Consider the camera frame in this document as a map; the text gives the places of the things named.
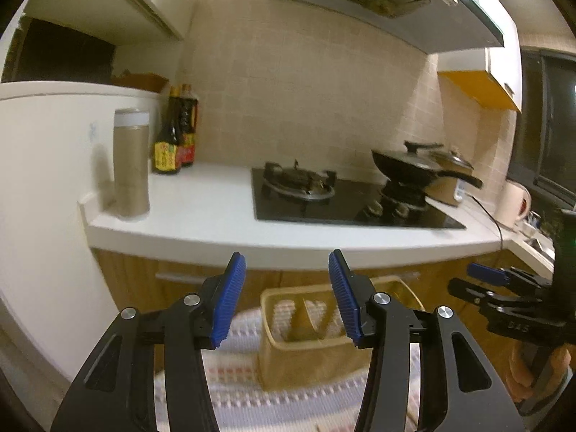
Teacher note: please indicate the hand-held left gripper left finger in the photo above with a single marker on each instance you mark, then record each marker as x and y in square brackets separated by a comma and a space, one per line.
[228, 297]

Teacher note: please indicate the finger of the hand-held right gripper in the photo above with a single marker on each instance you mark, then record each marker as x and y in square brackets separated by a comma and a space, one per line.
[470, 294]
[486, 273]

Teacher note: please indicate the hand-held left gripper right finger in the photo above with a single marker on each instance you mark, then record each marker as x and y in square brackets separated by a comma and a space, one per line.
[345, 297]

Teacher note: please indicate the yellow woven basket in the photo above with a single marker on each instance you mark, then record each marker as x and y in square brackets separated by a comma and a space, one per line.
[288, 351]

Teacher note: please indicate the person's right hand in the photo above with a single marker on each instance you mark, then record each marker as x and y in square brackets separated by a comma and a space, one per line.
[521, 375]

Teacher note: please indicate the kitchen sink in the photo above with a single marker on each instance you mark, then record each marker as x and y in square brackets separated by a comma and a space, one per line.
[537, 245]

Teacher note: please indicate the white electric kettle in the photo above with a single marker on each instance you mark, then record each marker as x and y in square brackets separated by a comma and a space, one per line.
[512, 204]

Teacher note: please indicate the black glass gas stove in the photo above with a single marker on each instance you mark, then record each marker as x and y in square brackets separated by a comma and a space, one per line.
[315, 213]

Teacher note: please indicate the tan pot with glass lid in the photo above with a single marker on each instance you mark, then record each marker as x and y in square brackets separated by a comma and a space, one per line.
[450, 191]

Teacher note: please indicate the wooden base cabinet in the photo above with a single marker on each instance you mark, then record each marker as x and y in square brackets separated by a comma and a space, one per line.
[135, 279]

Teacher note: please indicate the striped woven cloth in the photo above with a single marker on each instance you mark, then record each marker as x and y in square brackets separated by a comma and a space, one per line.
[252, 402]

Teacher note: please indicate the gas burner grate under wok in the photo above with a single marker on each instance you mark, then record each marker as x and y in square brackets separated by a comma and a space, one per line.
[396, 200]

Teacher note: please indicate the bare gas burner grate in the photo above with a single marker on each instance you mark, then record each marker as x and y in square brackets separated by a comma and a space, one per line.
[299, 182]

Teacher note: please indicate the black wok with lid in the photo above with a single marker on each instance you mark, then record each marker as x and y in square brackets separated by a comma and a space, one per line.
[407, 166]

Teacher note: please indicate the dark window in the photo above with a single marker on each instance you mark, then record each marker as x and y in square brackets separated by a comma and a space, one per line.
[546, 135]

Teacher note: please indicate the small soy sauce bottle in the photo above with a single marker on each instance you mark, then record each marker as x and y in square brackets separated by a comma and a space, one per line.
[166, 155]

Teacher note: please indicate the tan thermos bottle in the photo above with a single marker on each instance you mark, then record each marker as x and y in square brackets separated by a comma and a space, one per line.
[131, 166]

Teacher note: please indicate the large soy sauce bottle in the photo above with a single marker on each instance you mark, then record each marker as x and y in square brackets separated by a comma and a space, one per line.
[189, 121]

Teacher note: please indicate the white refrigerator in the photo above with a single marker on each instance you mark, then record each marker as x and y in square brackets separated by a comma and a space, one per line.
[49, 216]

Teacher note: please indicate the brown cardboard box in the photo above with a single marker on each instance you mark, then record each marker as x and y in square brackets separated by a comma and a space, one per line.
[141, 82]

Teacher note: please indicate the white and yellow wall cabinet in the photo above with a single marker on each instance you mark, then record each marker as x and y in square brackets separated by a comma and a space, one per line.
[486, 85]

